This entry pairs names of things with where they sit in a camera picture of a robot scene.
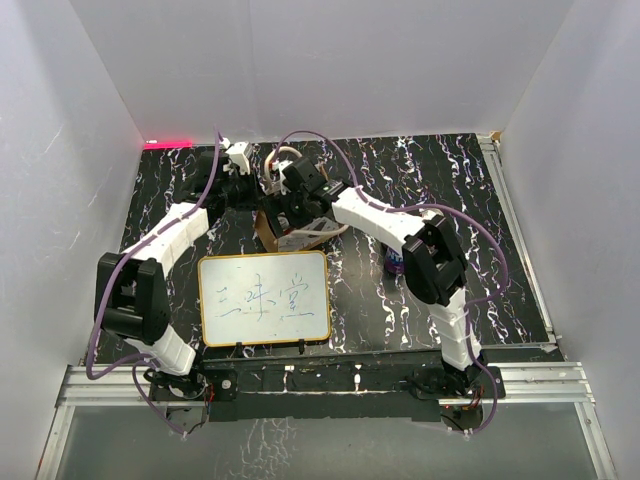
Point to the aluminium frame rail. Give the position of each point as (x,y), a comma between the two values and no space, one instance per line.
(105,430)

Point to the printed canvas tote bag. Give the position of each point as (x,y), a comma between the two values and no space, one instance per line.
(316,233)

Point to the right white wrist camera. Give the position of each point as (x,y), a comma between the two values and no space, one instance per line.
(278,167)

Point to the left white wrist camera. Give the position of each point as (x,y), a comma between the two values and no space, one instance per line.
(237,158)

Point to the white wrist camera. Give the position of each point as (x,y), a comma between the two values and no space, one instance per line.
(278,167)
(237,158)

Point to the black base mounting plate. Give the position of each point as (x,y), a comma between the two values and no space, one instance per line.
(335,386)

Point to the yellow-framed whiteboard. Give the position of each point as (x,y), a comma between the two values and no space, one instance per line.
(272,298)

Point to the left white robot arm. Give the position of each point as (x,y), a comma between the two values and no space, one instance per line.
(131,299)

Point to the red coke can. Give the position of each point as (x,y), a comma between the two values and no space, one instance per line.
(431,213)

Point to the right side aluminium rail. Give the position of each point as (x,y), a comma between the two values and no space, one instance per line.
(492,159)

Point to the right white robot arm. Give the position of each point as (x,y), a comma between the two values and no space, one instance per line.
(434,265)

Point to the red light strip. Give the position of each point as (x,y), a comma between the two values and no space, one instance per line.
(161,145)

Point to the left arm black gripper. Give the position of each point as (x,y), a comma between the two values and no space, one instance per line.
(254,191)

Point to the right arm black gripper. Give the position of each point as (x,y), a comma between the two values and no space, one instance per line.
(277,204)

